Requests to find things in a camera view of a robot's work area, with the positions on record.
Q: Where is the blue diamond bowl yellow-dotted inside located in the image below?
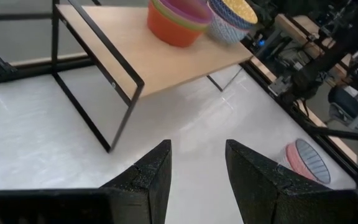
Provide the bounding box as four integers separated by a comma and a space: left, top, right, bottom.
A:
208, 0, 259, 32

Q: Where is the wooden shelf black metal frame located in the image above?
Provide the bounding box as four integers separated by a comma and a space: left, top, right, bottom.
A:
50, 0, 254, 153

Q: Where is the orange plastic bowl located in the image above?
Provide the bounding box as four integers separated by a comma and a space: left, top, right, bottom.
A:
147, 0, 203, 48

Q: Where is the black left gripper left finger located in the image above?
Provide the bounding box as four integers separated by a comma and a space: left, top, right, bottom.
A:
99, 139, 173, 224

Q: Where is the blue geometric bowl orange-dotted inside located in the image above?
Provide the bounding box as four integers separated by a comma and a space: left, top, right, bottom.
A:
206, 12, 250, 45

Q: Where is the red zigzag bowl striped inside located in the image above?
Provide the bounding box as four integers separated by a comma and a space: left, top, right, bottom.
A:
285, 138, 331, 184

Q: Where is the large background wooden table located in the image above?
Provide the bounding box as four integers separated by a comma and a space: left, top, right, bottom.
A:
273, 14, 354, 68

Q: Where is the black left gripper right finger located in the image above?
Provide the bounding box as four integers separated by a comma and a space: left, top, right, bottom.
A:
225, 139, 331, 224

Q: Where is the dark blue seat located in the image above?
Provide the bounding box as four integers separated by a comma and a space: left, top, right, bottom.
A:
327, 85, 358, 121

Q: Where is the yellow-green plastic bowl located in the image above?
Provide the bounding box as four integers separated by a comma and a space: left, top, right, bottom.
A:
152, 0, 211, 32

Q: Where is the pink plastic bowl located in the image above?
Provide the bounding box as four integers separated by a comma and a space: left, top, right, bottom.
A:
158, 0, 214, 25

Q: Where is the silver metal bracket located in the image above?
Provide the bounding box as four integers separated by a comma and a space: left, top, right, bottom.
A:
268, 75, 293, 96

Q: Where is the black metal table frame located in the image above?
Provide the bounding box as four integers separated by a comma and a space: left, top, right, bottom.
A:
0, 12, 358, 189

